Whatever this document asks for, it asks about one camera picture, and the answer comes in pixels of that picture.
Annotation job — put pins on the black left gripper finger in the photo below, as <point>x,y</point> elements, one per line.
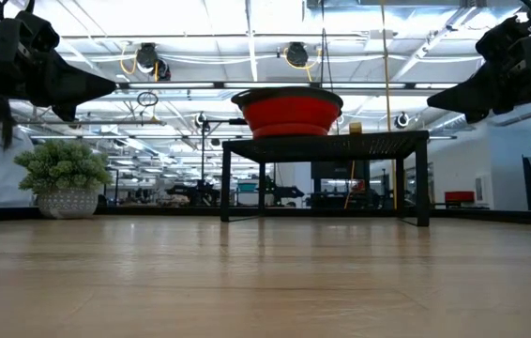
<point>73,94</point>
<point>73,72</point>

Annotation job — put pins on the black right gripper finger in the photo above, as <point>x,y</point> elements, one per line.
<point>462,89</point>
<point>467,104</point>

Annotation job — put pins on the red grey collapsible colander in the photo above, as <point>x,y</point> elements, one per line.
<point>289,115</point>

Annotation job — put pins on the small black ceiling reel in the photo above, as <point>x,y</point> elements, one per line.
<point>401,119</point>
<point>200,119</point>

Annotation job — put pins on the green plant in white pot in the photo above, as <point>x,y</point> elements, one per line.
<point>64,164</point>

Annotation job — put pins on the red box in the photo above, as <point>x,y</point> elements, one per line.
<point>459,196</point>

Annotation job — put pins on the small tan roll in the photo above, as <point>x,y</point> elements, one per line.
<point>355,128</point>

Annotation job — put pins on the black perforated metal stand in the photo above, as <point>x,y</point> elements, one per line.
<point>322,145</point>

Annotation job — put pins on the teal background bin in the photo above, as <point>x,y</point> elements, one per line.
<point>247,187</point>

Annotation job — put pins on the black aluminium table frame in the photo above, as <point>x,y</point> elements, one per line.
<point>481,217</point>

